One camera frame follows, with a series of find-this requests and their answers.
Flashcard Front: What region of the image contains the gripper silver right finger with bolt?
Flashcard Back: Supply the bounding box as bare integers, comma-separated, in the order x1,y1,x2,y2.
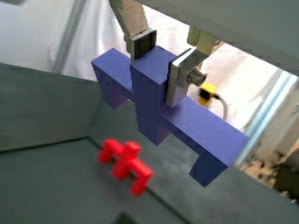
165,26,217,108

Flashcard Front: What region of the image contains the purple cross-shaped block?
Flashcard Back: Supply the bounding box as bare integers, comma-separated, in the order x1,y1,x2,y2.
90,46,248,186

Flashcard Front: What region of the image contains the yellow sensor with cable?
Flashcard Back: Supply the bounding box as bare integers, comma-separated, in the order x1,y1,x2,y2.
197,83,228,120

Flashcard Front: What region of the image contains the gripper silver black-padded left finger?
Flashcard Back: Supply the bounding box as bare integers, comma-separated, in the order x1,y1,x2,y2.
108,0,156,60

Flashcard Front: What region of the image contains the red cross-shaped block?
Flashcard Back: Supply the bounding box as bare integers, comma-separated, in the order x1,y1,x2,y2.
97,139,155,196

